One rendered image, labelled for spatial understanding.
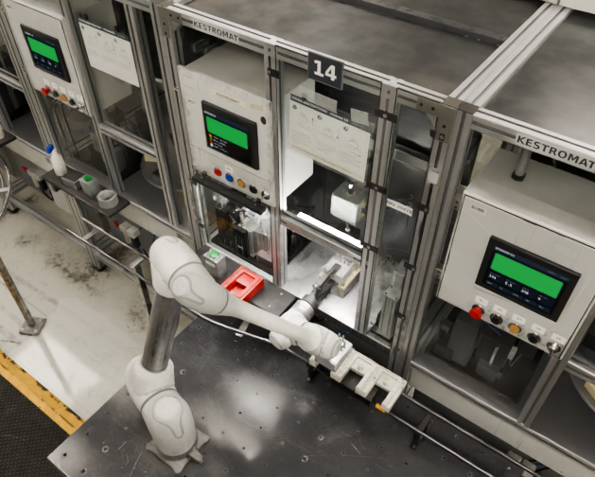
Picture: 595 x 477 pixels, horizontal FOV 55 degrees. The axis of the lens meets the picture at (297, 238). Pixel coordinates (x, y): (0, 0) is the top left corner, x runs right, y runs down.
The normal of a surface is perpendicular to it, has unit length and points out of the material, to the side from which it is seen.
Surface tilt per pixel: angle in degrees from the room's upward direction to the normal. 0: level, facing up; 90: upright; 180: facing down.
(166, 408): 6
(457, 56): 0
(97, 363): 0
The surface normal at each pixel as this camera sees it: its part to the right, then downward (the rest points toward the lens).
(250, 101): -0.59, 0.57
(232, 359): 0.00, -0.71
